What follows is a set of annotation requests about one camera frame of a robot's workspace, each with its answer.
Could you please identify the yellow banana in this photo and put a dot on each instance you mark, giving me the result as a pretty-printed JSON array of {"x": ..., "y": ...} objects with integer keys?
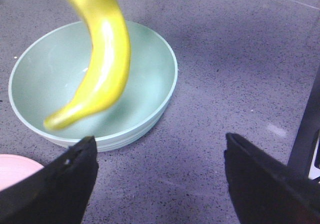
[{"x": 108, "y": 70}]

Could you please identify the pink plate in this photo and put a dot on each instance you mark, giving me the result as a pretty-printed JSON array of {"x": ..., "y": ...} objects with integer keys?
[{"x": 15, "y": 168}]

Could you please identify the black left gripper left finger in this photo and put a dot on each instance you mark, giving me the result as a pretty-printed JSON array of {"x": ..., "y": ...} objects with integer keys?
[{"x": 58, "y": 193}]

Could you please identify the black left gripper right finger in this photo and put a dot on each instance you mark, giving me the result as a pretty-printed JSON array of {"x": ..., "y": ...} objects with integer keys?
[{"x": 263, "y": 190}]

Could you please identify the black metal stand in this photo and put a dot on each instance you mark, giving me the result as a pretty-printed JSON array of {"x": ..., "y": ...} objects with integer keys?
[{"x": 304, "y": 157}]

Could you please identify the green bowl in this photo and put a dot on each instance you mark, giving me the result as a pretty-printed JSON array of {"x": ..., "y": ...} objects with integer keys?
[{"x": 47, "y": 74}]

